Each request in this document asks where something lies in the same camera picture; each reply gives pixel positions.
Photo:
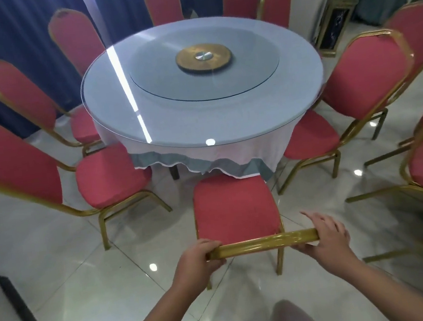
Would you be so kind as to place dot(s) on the person's right hand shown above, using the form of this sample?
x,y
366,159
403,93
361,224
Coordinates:
x,y
333,247

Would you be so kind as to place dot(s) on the person's left hand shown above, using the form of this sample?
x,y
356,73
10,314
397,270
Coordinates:
x,y
191,267

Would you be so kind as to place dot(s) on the person's left thumb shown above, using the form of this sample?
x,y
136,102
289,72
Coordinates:
x,y
216,265

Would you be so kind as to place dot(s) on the person's right middle finger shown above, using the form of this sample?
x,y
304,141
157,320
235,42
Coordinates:
x,y
328,222

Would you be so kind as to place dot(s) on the person's right thumb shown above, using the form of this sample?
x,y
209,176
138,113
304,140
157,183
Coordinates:
x,y
303,249

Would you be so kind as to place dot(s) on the person's left forearm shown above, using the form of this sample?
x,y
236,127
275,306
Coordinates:
x,y
157,320

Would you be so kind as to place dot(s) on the person's right forearm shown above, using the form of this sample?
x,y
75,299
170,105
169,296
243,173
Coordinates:
x,y
394,293

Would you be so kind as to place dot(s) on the person's light trouser leg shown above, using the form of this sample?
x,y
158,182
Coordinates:
x,y
290,319

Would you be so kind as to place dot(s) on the teal under tablecloth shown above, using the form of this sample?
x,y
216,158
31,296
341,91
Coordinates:
x,y
252,169

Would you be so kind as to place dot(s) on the dark wooden table leg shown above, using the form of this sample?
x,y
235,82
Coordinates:
x,y
175,172

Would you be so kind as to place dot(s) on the white round tablecloth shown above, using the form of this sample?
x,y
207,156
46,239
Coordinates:
x,y
200,125

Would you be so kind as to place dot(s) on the round glass lazy susan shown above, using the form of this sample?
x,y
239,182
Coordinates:
x,y
246,67

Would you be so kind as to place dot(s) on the gold-framed black stand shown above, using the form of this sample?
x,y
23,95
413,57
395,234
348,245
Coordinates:
x,y
335,24

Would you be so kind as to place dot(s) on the gold turntable base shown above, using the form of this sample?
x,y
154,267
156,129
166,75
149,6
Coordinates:
x,y
203,57

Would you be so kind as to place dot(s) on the dark blue curtain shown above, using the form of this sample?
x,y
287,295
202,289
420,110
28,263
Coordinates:
x,y
3,33

